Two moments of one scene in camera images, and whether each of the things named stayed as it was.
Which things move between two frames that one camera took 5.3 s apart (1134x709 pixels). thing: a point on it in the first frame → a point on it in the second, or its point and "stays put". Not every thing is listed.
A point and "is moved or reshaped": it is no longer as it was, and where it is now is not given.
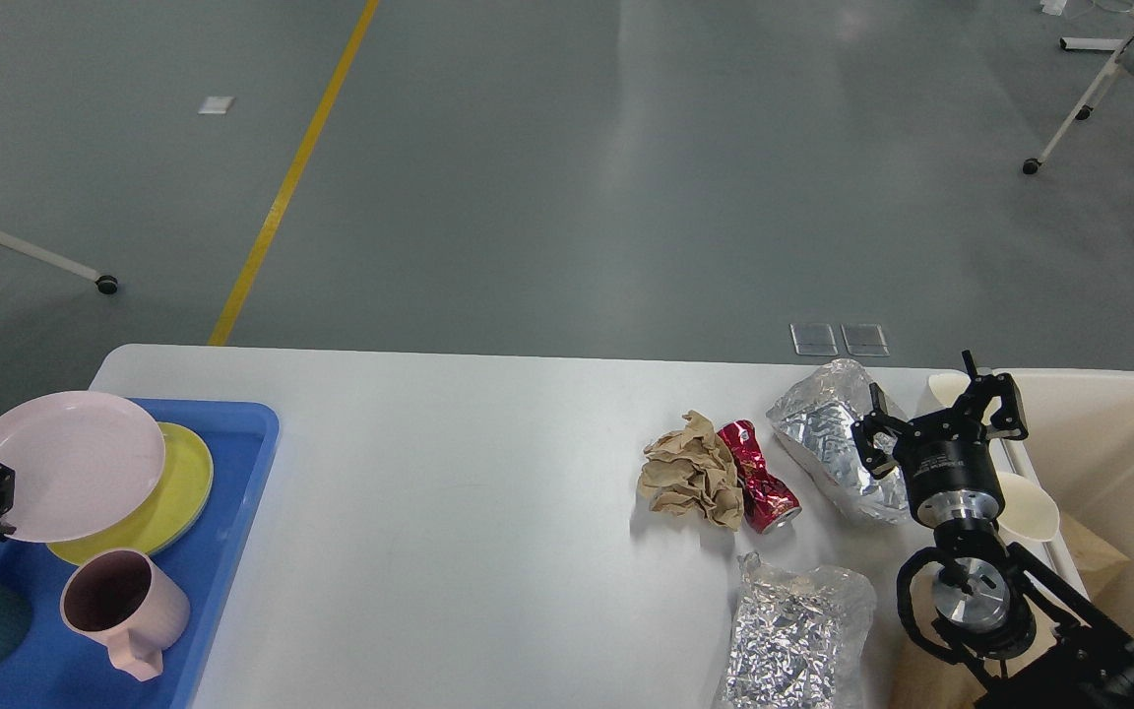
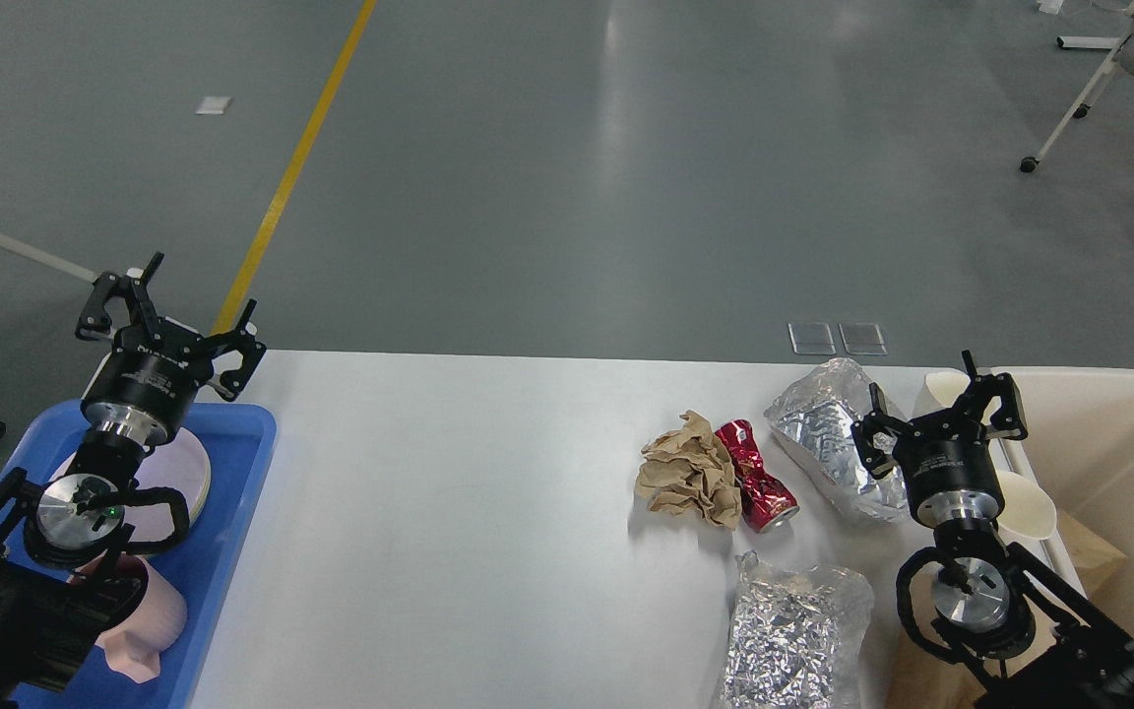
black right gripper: [947, 459] stays put
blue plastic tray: [55, 667] stays put
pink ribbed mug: [120, 598] stays put
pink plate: [79, 460] is moved or reshaped
